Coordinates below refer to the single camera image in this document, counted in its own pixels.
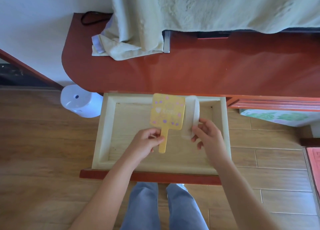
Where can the white plastic bin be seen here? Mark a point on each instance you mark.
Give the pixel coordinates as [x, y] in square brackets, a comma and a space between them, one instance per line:
[80, 102]

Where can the small cream towel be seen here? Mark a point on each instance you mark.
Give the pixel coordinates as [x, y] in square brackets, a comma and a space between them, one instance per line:
[120, 50]

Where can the open wooden drawer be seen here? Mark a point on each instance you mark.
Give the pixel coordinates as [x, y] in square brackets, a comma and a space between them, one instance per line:
[125, 119]

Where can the red-brown wooden desk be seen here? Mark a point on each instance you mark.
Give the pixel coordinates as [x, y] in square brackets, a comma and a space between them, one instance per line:
[225, 67]

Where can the person's right fingers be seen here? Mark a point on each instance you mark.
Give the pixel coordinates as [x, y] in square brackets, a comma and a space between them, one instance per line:
[200, 131]

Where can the person's right hand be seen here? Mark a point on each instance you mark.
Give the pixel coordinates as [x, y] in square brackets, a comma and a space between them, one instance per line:
[212, 139]

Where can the person's left fingers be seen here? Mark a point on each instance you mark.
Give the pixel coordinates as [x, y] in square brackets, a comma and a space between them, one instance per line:
[156, 138]

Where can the yellow dotted hand mirror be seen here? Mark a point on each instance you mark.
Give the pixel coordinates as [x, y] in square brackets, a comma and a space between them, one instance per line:
[167, 112]

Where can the closed red-brown drawer front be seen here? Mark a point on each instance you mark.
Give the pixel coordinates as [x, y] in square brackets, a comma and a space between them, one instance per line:
[275, 104]

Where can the person's left jeans leg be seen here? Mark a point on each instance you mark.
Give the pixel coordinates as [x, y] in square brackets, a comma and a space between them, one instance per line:
[141, 209]

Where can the person's left forearm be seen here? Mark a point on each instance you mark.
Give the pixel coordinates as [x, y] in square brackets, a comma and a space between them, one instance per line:
[107, 194]

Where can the person's left hand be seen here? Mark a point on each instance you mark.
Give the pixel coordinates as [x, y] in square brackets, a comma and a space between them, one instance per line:
[141, 144]

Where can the silver metal stand leg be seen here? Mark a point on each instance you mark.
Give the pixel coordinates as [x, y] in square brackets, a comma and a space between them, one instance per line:
[166, 42]

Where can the person's right forearm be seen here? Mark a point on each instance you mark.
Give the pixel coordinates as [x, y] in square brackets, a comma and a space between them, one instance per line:
[240, 192]

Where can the person's jeans leg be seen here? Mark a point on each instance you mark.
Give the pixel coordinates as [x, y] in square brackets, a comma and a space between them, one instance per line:
[141, 209]
[186, 209]

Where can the black covered screen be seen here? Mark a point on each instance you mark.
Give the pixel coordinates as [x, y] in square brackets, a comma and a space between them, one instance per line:
[212, 34]

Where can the large pale green cloth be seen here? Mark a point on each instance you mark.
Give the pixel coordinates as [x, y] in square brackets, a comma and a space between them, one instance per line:
[212, 6]

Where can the red floor mat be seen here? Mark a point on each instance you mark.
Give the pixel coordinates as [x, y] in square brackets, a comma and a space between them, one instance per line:
[314, 164]

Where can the red-brown door frame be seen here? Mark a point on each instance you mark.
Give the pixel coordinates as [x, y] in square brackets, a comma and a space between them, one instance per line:
[27, 68]

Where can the person's right jeans leg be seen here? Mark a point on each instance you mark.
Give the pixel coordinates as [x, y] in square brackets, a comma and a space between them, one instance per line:
[186, 209]

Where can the white box with leaf print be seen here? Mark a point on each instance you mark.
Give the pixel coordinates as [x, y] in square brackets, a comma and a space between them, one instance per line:
[275, 117]

